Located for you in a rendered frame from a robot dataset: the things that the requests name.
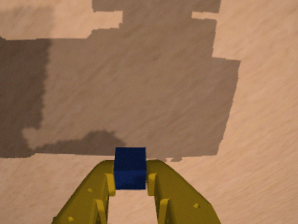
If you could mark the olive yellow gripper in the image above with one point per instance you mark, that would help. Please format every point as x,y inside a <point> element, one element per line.
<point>176,201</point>

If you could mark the dark blue cube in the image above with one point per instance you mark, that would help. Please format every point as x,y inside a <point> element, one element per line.
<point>130,168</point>

